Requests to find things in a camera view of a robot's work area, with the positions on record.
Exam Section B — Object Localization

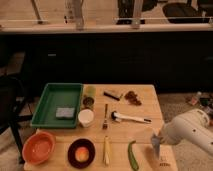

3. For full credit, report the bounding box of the grey towel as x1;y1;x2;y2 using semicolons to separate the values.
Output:
151;133;161;158

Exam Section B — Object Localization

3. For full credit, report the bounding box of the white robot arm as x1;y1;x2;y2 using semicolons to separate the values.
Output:
159;109;213;156

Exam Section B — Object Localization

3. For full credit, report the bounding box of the red bowl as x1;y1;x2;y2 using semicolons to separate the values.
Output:
22;131;56;165

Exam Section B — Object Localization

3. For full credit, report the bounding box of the yellow green cup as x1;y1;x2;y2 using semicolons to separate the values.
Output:
84;86;96;98

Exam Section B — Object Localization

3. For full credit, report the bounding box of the small dark tin can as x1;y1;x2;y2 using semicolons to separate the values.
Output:
83;97;94;109

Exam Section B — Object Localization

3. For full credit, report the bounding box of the brown toy food pile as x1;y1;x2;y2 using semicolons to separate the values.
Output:
125;91;141;106

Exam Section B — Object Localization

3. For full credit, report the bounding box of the white cup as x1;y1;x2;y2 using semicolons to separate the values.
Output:
78;109;94;127

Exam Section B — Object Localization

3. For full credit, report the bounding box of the metal fork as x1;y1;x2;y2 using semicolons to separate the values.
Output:
102;104;108;129

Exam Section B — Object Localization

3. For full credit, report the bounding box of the green plastic tray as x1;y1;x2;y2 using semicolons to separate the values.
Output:
31;83;83;129

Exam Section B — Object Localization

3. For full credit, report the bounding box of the grey sponge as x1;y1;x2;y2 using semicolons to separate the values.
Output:
56;107;75;119

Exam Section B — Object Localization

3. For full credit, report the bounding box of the dark plate with orange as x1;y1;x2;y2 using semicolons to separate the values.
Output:
67;139;95;169

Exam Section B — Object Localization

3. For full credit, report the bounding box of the green pea pod toy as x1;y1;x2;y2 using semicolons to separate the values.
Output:
128;141;139;171

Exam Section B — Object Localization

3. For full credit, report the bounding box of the black chair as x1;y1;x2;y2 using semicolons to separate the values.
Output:
0;75;32;164

